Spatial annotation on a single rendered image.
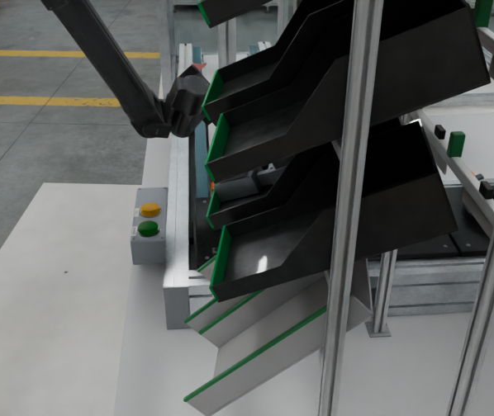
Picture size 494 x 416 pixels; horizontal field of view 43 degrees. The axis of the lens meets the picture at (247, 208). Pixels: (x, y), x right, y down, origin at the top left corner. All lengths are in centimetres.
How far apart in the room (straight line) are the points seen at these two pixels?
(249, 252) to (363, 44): 34
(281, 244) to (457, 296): 56
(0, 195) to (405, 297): 261
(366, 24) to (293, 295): 45
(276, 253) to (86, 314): 58
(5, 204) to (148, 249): 218
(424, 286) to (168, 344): 48
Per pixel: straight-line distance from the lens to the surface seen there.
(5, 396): 114
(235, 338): 94
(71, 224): 151
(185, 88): 124
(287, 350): 77
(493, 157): 188
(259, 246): 78
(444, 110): 214
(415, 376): 113
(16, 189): 350
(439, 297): 124
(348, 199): 61
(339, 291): 67
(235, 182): 88
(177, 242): 124
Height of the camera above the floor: 167
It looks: 32 degrees down
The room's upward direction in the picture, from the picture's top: straight up
